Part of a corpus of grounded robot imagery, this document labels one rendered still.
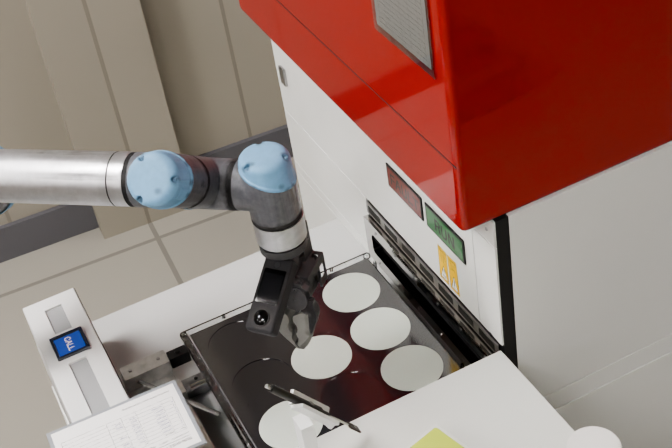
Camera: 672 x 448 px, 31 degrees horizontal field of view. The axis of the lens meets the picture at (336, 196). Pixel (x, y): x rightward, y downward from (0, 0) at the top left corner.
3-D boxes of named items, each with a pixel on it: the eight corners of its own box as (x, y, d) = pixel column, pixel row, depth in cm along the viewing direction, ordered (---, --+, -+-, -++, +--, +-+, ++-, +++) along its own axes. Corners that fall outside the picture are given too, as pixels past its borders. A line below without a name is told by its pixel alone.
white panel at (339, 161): (306, 164, 255) (274, -3, 231) (520, 408, 194) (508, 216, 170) (293, 170, 254) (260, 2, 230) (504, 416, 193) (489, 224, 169)
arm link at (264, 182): (241, 136, 172) (298, 138, 170) (255, 196, 179) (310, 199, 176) (223, 169, 166) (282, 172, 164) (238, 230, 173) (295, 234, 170)
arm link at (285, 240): (290, 235, 170) (239, 227, 173) (296, 259, 173) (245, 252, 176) (311, 202, 176) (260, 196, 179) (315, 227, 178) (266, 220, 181)
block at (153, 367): (166, 360, 205) (162, 348, 203) (173, 373, 203) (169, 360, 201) (122, 380, 203) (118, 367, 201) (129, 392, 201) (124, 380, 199)
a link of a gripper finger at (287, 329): (312, 327, 192) (303, 284, 187) (298, 353, 188) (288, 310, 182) (294, 324, 193) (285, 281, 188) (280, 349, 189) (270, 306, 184)
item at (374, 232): (376, 251, 225) (370, 212, 220) (505, 398, 193) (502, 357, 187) (368, 255, 225) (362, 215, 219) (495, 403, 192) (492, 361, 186)
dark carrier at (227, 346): (367, 260, 217) (366, 257, 216) (467, 377, 191) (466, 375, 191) (190, 337, 207) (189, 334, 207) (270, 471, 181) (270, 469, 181)
